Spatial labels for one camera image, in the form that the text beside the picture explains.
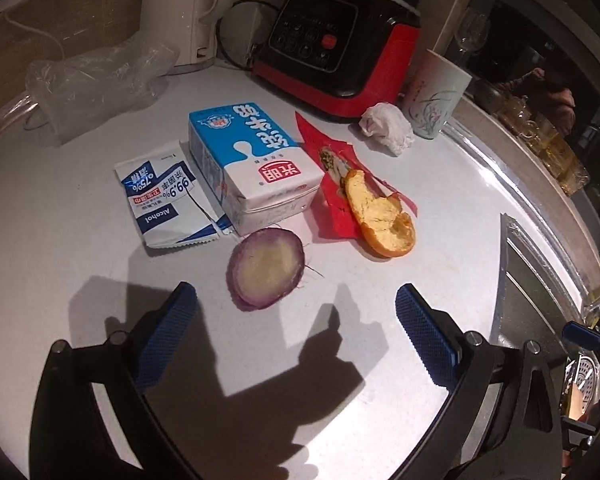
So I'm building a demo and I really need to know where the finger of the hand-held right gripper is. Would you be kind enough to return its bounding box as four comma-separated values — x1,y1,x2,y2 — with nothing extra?
562,322,600,349

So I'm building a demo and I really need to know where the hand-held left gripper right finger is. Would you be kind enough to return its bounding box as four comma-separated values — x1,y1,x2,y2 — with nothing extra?
395,283,563,480

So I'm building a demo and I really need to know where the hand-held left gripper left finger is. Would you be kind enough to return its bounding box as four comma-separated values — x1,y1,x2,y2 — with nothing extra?
27,281,201,480

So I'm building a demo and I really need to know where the purple root vegetable slice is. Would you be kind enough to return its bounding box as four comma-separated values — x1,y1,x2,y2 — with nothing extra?
229,227,307,311

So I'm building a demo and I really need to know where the metal sink strainer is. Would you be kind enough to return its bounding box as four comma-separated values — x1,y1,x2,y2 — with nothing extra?
565,355,600,411

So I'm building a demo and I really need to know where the stainless steel sink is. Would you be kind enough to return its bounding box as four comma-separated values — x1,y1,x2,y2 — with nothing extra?
499,212,588,361

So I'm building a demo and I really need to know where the orange peel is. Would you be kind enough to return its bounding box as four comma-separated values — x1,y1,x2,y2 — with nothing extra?
344,169,417,259

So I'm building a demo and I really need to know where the blue and white wipes packet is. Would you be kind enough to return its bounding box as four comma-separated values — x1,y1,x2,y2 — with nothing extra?
114,141,233,248

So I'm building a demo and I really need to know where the red snack wrapper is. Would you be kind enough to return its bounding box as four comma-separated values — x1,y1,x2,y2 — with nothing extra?
295,110,420,243

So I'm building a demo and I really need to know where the blue and white milk carton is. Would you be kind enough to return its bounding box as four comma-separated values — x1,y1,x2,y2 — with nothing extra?
188,101,326,236

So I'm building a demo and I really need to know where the crumpled white tissue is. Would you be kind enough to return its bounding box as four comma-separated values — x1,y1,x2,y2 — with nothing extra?
358,102,415,157

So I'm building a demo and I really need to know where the white cup with flower print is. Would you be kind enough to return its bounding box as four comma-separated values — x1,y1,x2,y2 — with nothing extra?
400,49,473,141

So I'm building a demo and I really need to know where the clear plastic bag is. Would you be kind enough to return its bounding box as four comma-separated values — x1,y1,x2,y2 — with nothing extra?
25,39,181,147

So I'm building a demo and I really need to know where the wine glass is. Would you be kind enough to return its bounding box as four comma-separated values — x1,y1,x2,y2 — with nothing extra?
452,7,491,56

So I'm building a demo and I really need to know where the white electric kettle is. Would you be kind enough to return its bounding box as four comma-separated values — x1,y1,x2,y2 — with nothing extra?
142,0,231,68

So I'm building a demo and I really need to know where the red and black blender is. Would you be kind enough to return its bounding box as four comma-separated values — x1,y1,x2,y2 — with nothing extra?
251,0,423,122

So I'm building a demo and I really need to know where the black power cable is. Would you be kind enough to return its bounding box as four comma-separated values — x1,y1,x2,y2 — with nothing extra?
216,1,281,71

